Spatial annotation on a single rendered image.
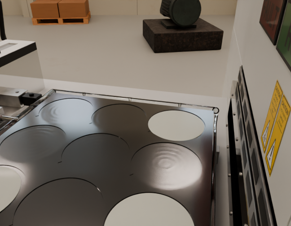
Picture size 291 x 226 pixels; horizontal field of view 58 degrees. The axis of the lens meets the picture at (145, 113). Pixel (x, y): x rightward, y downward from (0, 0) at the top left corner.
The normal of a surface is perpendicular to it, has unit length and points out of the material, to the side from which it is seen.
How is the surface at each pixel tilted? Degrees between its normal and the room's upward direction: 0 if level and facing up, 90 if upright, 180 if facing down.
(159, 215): 0
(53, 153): 0
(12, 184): 1
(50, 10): 90
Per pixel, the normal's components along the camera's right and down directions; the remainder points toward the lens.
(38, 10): 0.07, 0.51
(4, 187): 0.01, -0.87
